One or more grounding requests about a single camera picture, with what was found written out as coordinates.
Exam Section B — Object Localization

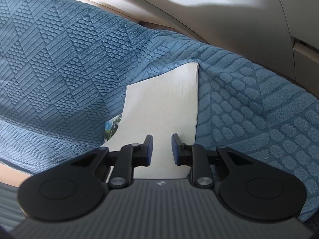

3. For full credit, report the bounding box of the white scenery cover booklet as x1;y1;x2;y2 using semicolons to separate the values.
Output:
104;114;122;141

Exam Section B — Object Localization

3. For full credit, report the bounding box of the white paper sheet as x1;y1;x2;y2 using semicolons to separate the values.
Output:
104;63;199;179

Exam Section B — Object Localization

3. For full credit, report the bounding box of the blue textured bedspread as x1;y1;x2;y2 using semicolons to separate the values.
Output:
1;0;318;221

